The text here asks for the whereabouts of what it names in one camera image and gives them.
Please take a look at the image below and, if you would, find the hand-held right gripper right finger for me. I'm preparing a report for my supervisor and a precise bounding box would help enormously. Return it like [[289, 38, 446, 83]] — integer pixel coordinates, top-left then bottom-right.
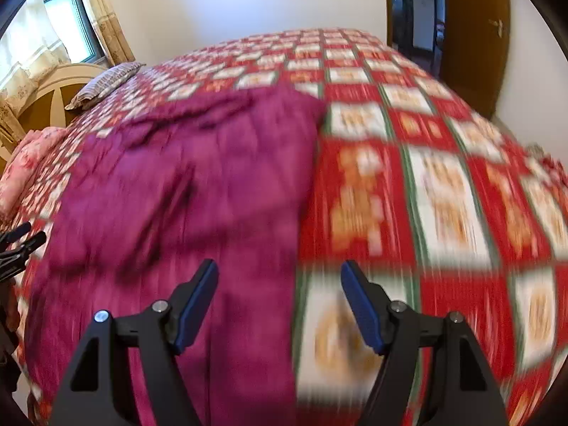
[[340, 260, 509, 426]]

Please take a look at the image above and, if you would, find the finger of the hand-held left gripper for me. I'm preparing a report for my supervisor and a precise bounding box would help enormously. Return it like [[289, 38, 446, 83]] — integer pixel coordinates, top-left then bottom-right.
[[0, 231, 47, 273], [0, 221, 33, 245]]

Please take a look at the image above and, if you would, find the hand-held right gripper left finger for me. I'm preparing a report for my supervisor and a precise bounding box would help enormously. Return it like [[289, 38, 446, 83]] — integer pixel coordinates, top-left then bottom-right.
[[49, 258, 220, 426]]

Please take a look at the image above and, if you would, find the purple puffer jacket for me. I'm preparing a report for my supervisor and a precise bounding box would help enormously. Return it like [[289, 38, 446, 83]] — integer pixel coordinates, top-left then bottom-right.
[[22, 83, 329, 426]]

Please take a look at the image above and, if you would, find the folded pink floral blanket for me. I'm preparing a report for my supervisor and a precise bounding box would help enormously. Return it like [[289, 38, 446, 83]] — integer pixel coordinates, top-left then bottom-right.
[[0, 126, 67, 223]]

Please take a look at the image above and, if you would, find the cream wooden headboard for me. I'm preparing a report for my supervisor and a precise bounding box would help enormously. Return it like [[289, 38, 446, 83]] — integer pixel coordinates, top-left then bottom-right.
[[0, 63, 109, 160]]

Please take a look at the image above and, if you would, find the red checkered bedspread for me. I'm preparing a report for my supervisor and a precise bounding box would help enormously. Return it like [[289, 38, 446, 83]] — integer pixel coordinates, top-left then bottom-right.
[[9, 28, 568, 426]]

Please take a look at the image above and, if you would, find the striped pillow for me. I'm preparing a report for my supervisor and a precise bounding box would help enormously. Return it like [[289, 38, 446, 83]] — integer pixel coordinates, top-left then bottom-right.
[[65, 62, 145, 111]]

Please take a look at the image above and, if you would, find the beige sheer curtain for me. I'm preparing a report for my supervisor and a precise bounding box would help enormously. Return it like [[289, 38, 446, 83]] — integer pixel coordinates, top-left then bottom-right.
[[0, 0, 67, 107]]

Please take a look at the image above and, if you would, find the window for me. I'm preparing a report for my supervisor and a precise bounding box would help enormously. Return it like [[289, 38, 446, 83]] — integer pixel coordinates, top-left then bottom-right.
[[40, 0, 107, 64]]

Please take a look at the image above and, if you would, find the beige patterned curtain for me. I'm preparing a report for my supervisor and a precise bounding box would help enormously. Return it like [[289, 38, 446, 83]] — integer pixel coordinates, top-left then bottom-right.
[[79, 0, 136, 66]]

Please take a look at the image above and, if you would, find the clutter pile on floor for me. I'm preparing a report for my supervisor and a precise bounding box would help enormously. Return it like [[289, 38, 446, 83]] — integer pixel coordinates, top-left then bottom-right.
[[526, 144, 564, 174]]

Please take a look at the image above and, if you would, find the brown wooden door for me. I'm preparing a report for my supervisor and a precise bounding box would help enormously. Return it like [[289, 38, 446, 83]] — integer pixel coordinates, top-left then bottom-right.
[[437, 0, 511, 120]]

